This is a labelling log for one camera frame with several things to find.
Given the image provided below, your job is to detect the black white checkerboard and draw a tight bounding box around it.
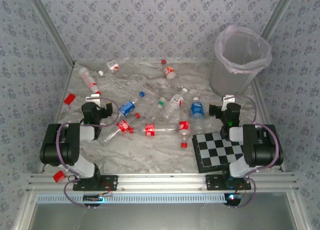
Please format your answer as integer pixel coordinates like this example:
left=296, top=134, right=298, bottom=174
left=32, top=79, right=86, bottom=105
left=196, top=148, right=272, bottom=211
left=191, top=131, right=245, bottom=173

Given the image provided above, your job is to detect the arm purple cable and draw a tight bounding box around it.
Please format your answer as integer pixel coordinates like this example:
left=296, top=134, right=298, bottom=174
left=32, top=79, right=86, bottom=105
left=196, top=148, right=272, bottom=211
left=227, top=94, right=280, bottom=210
left=56, top=98, right=120, bottom=211

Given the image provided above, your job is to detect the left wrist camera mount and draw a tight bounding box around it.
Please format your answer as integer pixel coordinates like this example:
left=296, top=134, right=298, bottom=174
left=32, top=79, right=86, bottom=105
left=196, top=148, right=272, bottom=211
left=85, top=94, right=101, bottom=107

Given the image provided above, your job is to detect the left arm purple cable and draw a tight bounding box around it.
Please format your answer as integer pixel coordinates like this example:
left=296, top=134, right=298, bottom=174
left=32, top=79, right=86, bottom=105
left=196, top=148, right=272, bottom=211
left=56, top=98, right=120, bottom=211

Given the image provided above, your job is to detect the red block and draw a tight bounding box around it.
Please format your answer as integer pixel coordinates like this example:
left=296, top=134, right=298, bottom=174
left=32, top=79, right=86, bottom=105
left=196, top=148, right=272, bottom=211
left=63, top=93, right=77, bottom=106
left=52, top=170, right=66, bottom=183

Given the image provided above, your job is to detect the slotted cable duct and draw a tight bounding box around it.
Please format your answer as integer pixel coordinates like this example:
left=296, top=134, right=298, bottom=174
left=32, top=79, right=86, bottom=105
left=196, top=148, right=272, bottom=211
left=37, top=192, right=230, bottom=204

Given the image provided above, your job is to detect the right aluminium side rail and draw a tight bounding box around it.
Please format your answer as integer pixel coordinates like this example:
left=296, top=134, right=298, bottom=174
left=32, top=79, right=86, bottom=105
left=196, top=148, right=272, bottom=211
left=251, top=78, right=271, bottom=127

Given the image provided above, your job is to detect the clear bottle red label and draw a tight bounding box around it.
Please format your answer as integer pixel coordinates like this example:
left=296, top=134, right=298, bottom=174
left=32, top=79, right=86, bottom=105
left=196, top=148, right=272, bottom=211
left=128, top=123, right=180, bottom=138
left=100, top=112, right=141, bottom=145

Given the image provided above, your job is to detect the capless bottle white red label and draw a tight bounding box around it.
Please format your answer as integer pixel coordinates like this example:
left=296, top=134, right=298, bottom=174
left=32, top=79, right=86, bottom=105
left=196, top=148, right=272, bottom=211
left=106, top=57, right=131, bottom=74

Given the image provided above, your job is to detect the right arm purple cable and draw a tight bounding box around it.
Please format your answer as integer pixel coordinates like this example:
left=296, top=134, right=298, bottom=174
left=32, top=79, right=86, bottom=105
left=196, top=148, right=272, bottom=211
left=227, top=94, right=280, bottom=210

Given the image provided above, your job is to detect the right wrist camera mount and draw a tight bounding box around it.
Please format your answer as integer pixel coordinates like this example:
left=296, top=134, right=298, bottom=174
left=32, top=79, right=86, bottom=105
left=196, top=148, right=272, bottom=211
left=221, top=94, right=236, bottom=108

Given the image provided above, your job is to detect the short bottle red label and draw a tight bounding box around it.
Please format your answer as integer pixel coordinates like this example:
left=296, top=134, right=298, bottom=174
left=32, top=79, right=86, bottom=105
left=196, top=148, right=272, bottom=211
left=177, top=120, right=192, bottom=149

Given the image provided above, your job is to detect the aluminium frame post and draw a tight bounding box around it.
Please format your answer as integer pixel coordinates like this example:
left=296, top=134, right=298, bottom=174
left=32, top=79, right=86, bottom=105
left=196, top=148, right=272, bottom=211
left=24, top=0, right=76, bottom=65
left=258, top=0, right=299, bottom=40

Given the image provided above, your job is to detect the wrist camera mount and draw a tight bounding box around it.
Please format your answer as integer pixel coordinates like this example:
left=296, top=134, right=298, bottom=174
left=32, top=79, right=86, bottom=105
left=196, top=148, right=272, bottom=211
left=221, top=94, right=236, bottom=108
left=85, top=94, right=101, bottom=107

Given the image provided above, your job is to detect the black mounting plate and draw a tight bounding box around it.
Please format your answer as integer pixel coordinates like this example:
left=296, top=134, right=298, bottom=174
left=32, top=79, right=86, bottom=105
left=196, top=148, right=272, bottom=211
left=205, top=174, right=252, bottom=191
left=72, top=174, right=119, bottom=192

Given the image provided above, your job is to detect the right circuit board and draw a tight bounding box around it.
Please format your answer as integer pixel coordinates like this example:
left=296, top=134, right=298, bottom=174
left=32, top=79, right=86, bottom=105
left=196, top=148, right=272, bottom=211
left=223, top=192, right=243, bottom=207

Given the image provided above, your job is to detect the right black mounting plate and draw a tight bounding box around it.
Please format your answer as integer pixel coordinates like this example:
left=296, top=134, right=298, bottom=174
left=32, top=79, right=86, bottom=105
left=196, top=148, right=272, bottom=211
left=205, top=174, right=252, bottom=191

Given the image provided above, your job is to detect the translucent grey bin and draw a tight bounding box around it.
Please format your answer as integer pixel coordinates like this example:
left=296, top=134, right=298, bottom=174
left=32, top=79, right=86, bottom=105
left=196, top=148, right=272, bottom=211
left=208, top=24, right=273, bottom=97

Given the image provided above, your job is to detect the green cap clear bottle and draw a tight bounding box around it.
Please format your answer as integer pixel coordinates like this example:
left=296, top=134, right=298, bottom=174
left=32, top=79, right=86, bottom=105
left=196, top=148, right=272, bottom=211
left=147, top=97, right=168, bottom=122

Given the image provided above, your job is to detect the white cap ribbed water bottle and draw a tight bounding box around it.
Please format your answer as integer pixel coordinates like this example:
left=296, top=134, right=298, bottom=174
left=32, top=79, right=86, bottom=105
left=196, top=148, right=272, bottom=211
left=161, top=88, right=188, bottom=121

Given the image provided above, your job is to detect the small bottle orange label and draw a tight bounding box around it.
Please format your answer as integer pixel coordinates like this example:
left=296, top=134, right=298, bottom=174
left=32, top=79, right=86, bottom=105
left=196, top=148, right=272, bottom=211
left=163, top=66, right=177, bottom=80

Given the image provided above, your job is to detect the left aluminium frame post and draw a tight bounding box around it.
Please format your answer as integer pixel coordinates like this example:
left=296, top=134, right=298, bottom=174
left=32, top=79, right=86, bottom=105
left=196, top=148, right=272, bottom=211
left=24, top=0, right=76, bottom=65

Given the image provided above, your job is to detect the aluminium side rail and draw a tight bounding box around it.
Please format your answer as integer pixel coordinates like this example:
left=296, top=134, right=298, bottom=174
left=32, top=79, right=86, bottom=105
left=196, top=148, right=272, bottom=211
left=251, top=78, right=271, bottom=127
left=38, top=61, right=76, bottom=173

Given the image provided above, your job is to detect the left circuit board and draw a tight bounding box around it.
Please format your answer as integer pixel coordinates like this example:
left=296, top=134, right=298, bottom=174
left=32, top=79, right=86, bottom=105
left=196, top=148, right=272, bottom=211
left=83, top=193, right=113, bottom=203

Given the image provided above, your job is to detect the grey metal panel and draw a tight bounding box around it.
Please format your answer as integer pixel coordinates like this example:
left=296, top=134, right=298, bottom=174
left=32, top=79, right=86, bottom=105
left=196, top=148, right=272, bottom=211
left=29, top=203, right=298, bottom=230

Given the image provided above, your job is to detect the left aluminium side rail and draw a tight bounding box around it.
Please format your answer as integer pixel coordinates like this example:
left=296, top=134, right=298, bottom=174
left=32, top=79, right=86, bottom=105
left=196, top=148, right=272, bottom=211
left=38, top=61, right=76, bottom=173

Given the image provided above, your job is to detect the white cap blue label bottle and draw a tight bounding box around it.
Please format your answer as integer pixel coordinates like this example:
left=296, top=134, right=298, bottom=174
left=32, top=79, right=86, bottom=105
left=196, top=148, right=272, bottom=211
left=190, top=97, right=206, bottom=135

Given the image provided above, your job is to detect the right aluminium frame post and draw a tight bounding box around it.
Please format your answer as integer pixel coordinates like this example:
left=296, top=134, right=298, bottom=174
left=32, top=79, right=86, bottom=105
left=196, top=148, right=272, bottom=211
left=258, top=0, right=299, bottom=40

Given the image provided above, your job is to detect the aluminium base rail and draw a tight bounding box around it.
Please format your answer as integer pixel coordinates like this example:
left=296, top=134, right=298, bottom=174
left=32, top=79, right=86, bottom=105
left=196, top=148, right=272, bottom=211
left=26, top=172, right=300, bottom=193

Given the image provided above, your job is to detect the slim bottle red white label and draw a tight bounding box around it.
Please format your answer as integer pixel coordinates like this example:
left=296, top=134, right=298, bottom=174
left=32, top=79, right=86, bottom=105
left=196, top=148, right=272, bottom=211
left=78, top=67, right=102, bottom=95

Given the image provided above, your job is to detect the circuit board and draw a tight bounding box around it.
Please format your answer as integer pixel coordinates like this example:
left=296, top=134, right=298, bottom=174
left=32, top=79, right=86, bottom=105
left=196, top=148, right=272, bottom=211
left=223, top=192, right=243, bottom=207
left=83, top=193, right=113, bottom=203

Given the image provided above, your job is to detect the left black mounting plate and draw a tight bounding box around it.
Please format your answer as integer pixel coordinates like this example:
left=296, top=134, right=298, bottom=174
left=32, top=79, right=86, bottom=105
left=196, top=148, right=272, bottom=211
left=72, top=174, right=119, bottom=192

